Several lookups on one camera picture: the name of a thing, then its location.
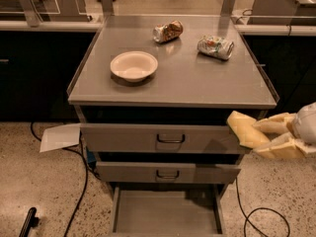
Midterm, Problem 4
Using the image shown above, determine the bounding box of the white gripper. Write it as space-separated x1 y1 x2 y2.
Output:
253 102 316 159

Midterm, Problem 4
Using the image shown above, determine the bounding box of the yellow sponge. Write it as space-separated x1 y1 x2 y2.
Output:
226 111 270 149

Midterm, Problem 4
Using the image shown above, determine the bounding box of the middle drawer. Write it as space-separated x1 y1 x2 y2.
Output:
97 162 240 184

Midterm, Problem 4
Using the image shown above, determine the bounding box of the grey drawer cabinet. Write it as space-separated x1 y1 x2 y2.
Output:
66 14 280 199

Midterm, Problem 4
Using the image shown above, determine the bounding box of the open bottom drawer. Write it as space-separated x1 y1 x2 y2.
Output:
109 184 226 237

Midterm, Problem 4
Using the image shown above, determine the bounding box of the top drawer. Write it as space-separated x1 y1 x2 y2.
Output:
81 123 250 154

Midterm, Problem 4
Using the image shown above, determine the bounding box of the crushed white green can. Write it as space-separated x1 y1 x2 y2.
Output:
197 36 234 60

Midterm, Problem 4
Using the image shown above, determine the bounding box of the crushed brown can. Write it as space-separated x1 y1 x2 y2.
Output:
152 21 184 43

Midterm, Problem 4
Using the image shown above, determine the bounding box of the white bowl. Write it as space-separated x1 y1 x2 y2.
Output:
110 51 158 82

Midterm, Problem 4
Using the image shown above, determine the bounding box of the white paper sheet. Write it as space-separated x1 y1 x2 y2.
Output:
39 123 80 152

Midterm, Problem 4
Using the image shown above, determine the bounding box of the black cable right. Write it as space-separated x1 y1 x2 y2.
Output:
234 177 291 237

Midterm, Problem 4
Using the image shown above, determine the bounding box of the black cable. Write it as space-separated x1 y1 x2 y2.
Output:
30 121 101 237
234 177 291 237

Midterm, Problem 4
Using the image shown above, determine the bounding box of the grey post right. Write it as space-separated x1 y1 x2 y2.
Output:
220 0 236 16

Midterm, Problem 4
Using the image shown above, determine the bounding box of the black cable left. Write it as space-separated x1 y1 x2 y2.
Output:
30 121 101 237

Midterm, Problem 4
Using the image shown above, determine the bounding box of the black handle object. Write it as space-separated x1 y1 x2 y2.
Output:
19 207 40 237

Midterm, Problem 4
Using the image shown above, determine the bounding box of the grey post left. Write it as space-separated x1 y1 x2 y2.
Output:
19 0 40 27

